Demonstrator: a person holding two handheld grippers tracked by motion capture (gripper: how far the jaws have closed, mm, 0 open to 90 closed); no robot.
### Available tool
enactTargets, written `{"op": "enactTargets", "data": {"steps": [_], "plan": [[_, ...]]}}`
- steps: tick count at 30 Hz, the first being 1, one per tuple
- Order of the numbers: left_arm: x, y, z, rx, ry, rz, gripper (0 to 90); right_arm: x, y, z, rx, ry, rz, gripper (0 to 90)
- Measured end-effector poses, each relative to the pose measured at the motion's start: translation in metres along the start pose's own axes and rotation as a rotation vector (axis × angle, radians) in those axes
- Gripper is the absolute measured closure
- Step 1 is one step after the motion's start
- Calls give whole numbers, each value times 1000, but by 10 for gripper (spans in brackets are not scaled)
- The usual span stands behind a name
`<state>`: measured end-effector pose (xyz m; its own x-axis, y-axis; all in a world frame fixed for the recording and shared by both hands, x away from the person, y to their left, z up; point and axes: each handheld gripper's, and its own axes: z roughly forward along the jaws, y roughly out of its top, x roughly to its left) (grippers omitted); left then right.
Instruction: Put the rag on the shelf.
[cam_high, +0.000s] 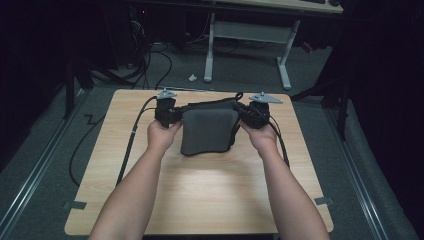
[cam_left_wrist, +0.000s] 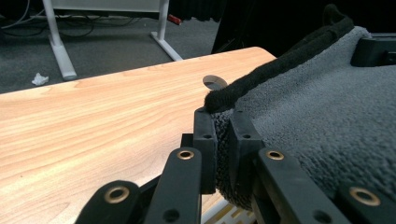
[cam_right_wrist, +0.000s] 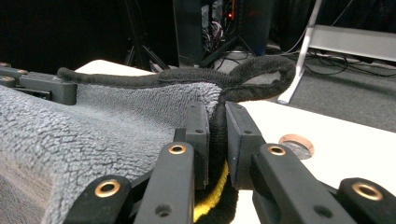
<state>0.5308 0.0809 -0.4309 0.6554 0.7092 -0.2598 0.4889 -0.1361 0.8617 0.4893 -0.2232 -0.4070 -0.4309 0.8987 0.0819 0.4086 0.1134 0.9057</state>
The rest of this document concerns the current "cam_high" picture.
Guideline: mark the black keyboard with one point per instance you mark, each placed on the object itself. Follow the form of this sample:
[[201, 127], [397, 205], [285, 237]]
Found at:
[[313, 1]]

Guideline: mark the grey tape strip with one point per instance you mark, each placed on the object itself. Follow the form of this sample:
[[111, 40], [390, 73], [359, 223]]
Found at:
[[78, 205], [323, 201]]

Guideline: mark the person's left hand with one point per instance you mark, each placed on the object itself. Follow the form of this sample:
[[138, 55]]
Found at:
[[161, 135]]

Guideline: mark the white-framed wooden desk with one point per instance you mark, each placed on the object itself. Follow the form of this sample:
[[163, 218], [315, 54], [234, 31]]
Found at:
[[248, 31]]

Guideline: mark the metal floor rail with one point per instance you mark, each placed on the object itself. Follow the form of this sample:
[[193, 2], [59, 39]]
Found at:
[[361, 180], [30, 180]]

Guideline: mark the person's right hand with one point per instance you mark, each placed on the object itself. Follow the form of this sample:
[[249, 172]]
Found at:
[[261, 135]]

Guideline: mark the black metal stand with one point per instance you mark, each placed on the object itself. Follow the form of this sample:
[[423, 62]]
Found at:
[[69, 90], [343, 113]]

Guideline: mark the grey and yellow cloth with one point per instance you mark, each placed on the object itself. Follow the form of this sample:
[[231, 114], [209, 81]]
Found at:
[[208, 130]]

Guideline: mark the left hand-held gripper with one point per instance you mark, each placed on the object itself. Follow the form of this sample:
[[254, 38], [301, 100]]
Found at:
[[165, 110]]

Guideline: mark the crumpled white paper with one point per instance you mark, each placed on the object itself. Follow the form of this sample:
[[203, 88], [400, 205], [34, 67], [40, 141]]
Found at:
[[192, 78]]

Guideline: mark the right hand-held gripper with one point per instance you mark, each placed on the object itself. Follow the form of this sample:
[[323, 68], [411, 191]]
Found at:
[[257, 113]]

